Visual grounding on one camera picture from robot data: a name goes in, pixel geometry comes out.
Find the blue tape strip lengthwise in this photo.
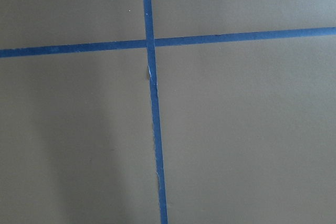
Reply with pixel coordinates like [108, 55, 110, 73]
[143, 0, 168, 224]

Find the brown paper table cover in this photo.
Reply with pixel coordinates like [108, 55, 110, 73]
[1, 0, 335, 223]

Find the blue tape strip crosswise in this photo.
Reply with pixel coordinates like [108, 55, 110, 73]
[1, 27, 335, 58]

